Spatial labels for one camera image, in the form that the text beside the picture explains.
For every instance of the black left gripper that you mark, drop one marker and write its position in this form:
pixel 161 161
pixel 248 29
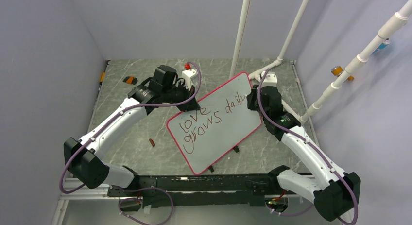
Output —
pixel 190 105

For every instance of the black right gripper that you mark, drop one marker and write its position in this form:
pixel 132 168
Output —
pixel 250 98

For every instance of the pink framed whiteboard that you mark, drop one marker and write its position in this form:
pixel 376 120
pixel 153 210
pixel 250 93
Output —
pixel 222 122

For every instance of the brown marker cap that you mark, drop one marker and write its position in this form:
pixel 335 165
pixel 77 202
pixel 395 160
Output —
pixel 152 142

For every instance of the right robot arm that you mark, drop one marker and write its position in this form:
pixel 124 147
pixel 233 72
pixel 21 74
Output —
pixel 333 191

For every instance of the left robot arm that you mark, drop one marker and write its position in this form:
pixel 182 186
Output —
pixel 83 156

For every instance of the orange black tool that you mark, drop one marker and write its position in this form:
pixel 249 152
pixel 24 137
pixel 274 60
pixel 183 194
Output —
pixel 130 80

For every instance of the yellow black screwdriver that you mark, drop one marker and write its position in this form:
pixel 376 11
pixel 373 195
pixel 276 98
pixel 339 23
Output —
pixel 103 75

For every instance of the white PVC pipe right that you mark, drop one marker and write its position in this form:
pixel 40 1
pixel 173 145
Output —
pixel 393 24

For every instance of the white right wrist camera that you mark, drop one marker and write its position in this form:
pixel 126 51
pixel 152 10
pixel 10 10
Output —
pixel 269 80

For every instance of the white PVC pipe frame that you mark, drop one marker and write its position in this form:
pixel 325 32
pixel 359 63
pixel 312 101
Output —
pixel 256 75

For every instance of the orange wall knob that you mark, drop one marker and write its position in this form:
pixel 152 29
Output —
pixel 337 71

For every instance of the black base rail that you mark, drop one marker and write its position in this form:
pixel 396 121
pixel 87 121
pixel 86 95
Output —
pixel 205 190

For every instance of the blue wall clip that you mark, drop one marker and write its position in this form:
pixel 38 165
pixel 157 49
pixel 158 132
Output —
pixel 385 43

